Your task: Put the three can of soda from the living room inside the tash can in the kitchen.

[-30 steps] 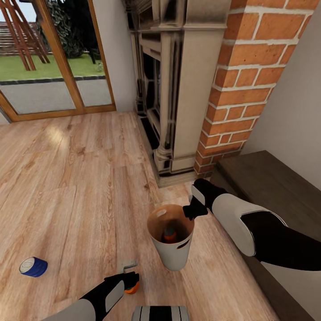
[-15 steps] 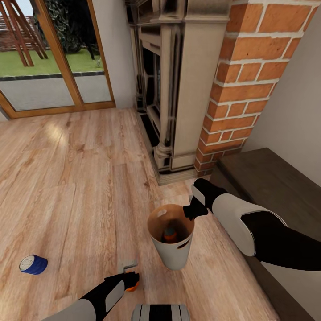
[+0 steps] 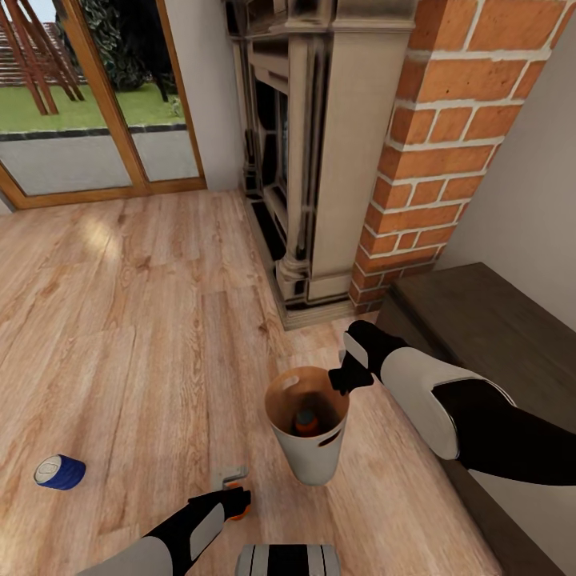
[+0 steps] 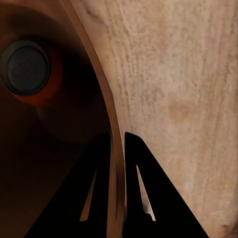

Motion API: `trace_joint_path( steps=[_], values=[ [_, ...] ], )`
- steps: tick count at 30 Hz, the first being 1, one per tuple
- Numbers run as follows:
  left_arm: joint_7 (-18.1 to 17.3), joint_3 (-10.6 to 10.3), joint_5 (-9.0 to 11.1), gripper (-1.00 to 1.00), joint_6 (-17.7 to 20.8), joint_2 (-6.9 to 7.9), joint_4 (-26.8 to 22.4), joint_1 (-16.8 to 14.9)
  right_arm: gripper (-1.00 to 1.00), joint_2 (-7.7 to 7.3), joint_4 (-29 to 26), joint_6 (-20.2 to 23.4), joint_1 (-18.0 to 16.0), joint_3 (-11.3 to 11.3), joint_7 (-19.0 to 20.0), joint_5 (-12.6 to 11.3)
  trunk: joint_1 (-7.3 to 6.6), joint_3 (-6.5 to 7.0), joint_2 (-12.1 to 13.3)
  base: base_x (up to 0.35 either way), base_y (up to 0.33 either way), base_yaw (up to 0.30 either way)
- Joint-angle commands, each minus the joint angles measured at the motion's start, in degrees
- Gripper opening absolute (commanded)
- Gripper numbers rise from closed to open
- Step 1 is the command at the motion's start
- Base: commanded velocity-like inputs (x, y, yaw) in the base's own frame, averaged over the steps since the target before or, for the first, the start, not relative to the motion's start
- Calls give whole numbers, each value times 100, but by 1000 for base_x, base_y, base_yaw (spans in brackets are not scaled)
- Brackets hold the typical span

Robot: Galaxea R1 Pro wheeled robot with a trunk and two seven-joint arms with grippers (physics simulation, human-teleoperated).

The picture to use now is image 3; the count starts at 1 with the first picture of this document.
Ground robot trunk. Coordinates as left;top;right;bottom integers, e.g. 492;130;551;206
234;545;342;576

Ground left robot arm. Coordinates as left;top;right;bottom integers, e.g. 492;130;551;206
74;465;251;576

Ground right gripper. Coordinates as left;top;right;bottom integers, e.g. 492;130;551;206
329;361;374;393

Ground trash can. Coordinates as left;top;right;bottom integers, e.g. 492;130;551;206
263;366;350;487

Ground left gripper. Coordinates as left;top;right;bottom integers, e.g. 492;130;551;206
217;487;251;520

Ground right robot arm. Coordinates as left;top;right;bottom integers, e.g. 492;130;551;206
329;321;576;576

